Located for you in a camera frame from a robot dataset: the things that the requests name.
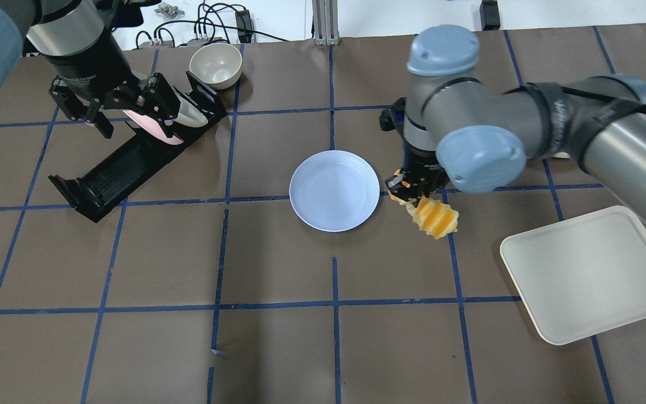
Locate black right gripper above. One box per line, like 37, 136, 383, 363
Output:
385, 143, 450, 204

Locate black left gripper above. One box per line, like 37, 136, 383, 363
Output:
49, 72, 180, 140

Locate spiral orange bread roll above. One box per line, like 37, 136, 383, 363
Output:
387, 192, 459, 240

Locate light blue plate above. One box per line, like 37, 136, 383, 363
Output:
289, 149, 380, 232

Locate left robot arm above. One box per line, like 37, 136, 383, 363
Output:
0, 1, 182, 145

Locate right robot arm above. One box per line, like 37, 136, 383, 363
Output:
380, 25, 646, 223

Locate pink plate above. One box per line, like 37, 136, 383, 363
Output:
122, 109, 184, 145

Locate black plate rack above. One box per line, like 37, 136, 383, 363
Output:
48, 71, 227, 223

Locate cream white plate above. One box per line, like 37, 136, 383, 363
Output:
173, 86, 209, 128

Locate small cream bowl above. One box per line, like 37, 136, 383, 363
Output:
188, 43, 243, 90

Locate black power adapter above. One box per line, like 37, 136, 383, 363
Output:
235, 10, 254, 43

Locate black box on floor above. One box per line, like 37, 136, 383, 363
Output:
479, 0, 501, 31

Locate white rectangular tray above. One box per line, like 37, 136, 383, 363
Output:
500, 205, 646, 346

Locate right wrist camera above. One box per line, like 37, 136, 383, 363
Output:
379, 97, 406, 137

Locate black cables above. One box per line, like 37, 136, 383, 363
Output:
135, 0, 290, 52

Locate aluminium frame post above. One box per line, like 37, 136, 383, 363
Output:
312, 0, 340, 46

